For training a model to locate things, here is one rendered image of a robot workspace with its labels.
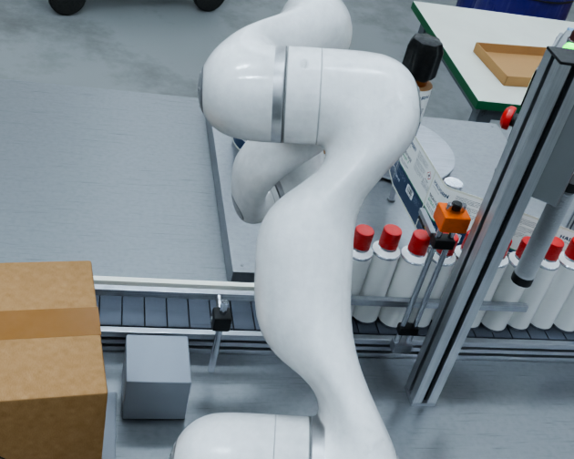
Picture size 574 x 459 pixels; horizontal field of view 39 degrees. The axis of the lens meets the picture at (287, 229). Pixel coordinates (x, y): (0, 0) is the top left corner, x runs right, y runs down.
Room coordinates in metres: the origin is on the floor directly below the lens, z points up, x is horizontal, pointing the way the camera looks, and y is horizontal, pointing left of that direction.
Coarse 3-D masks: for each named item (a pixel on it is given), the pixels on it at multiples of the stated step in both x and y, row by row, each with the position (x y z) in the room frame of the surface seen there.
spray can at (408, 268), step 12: (420, 240) 1.14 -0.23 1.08; (408, 252) 1.14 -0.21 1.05; (420, 252) 1.14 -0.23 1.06; (396, 264) 1.15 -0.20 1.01; (408, 264) 1.13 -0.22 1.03; (420, 264) 1.13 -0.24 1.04; (396, 276) 1.14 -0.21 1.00; (408, 276) 1.13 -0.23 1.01; (396, 288) 1.13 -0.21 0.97; (408, 288) 1.13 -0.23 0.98; (384, 312) 1.13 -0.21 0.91; (396, 312) 1.13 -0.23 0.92; (384, 324) 1.13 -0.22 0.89; (396, 324) 1.13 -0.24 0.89
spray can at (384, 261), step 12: (384, 228) 1.15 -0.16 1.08; (396, 228) 1.15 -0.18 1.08; (384, 240) 1.13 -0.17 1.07; (396, 240) 1.13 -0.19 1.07; (384, 252) 1.13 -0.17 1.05; (396, 252) 1.14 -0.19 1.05; (372, 264) 1.13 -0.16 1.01; (384, 264) 1.12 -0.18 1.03; (372, 276) 1.12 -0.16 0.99; (384, 276) 1.12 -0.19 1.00; (372, 288) 1.12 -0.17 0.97; (384, 288) 1.13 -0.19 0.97; (360, 312) 1.12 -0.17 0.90; (372, 312) 1.12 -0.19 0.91
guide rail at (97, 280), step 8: (96, 280) 1.03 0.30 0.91; (104, 280) 1.03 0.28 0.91; (112, 280) 1.04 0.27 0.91; (120, 280) 1.04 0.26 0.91; (128, 280) 1.05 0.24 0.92; (136, 280) 1.05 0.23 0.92; (144, 280) 1.06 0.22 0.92; (152, 280) 1.06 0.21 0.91; (160, 280) 1.07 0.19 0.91; (168, 280) 1.07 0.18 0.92; (176, 280) 1.08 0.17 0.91; (184, 280) 1.08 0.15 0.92; (192, 280) 1.09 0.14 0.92; (200, 280) 1.09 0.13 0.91; (208, 280) 1.10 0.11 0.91; (192, 288) 1.08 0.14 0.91; (200, 288) 1.08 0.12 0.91; (208, 288) 1.09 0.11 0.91; (216, 288) 1.09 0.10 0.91; (224, 288) 1.09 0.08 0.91; (232, 288) 1.10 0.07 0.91; (240, 288) 1.10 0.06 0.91; (248, 288) 1.11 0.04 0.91
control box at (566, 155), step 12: (564, 36) 1.16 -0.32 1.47; (564, 132) 1.02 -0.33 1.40; (564, 144) 1.02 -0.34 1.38; (552, 156) 1.02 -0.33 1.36; (564, 156) 1.01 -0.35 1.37; (552, 168) 1.02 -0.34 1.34; (564, 168) 1.01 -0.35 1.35; (540, 180) 1.02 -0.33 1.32; (552, 180) 1.01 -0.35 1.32; (564, 180) 1.01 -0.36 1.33; (540, 192) 1.02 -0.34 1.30; (552, 192) 1.01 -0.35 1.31; (552, 204) 1.01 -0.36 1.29
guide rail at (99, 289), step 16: (96, 288) 0.96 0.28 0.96; (112, 288) 0.97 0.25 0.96; (128, 288) 0.98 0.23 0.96; (144, 288) 0.99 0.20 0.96; (160, 288) 1.00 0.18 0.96; (176, 288) 1.01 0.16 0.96; (352, 304) 1.09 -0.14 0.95; (368, 304) 1.10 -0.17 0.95; (384, 304) 1.10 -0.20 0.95; (400, 304) 1.11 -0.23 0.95; (416, 304) 1.12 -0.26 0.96; (432, 304) 1.13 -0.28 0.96; (496, 304) 1.17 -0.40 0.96; (512, 304) 1.18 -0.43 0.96
